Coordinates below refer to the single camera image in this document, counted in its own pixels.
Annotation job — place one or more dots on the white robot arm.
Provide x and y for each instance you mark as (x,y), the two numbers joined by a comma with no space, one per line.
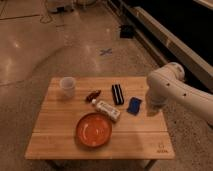
(167,83)

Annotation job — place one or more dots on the orange ceramic bowl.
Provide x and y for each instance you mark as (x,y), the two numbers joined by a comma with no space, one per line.
(93,130)

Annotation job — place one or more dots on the black white-striped eraser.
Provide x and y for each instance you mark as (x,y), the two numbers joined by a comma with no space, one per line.
(117,94)

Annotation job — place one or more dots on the small red bottle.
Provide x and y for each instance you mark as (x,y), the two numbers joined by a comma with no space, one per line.
(93,95)

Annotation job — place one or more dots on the blue sponge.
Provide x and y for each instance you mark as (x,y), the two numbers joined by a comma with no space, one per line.
(134,106)

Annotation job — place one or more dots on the translucent plastic cup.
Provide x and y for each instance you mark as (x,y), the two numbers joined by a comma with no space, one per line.
(67,85)

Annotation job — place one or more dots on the wooden folding table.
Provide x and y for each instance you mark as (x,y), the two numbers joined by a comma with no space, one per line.
(71,128)

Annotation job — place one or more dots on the black box on floor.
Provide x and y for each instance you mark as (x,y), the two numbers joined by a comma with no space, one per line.
(127,31)

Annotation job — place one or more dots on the white device on floor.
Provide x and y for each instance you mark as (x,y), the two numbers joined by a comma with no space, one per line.
(54,6)

